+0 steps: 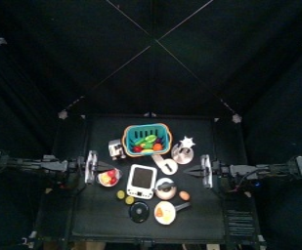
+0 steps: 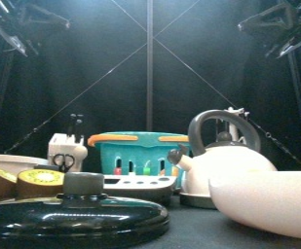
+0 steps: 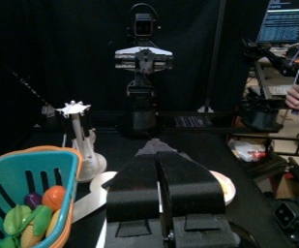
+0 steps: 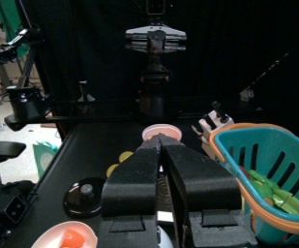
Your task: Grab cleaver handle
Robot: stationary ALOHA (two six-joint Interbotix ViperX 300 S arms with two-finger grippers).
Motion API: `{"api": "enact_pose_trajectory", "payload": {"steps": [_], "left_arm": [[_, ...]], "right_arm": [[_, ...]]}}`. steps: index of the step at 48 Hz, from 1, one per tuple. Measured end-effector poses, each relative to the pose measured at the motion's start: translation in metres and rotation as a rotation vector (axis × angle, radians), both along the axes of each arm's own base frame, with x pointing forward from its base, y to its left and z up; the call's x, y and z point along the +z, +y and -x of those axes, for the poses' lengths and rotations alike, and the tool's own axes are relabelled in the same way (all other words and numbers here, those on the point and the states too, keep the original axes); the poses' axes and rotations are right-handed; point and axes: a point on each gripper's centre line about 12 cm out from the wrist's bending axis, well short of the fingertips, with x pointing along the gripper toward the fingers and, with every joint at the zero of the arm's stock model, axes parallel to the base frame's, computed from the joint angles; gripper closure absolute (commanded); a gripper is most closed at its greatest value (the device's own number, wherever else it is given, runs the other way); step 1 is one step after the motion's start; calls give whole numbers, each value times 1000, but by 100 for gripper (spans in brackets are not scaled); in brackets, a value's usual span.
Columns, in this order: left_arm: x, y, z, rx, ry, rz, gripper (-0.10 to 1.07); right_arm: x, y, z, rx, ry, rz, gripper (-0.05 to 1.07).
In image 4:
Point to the yellow toy disc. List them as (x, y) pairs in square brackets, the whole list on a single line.
[(124, 156), (111, 170)]

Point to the green toy vegetable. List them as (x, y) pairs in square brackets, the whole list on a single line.
[(280, 197)]

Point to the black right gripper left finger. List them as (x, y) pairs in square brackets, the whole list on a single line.
[(130, 190)]

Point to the pink bowl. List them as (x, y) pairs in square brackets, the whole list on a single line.
[(48, 237)]

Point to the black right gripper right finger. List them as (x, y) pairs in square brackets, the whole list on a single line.
[(203, 187)]

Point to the teal basket orange rim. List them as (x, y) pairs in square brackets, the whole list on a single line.
[(263, 145)]

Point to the green cloth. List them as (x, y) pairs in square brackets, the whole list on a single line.
[(11, 16)]

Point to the orange toy fruit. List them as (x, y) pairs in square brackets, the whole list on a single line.
[(71, 239)]

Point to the white knife block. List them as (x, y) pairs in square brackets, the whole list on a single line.
[(207, 126)]

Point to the teal bag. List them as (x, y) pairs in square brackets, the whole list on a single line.
[(43, 158)]

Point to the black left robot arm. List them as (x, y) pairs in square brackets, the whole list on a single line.
[(154, 87)]

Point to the black pot lid with knob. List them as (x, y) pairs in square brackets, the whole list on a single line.
[(82, 198)]

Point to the pink round plate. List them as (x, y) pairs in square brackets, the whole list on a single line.
[(172, 130)]

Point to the black camera on stand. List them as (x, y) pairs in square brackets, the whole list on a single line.
[(24, 103)]

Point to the black chair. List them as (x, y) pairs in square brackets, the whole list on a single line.
[(0, 150)]

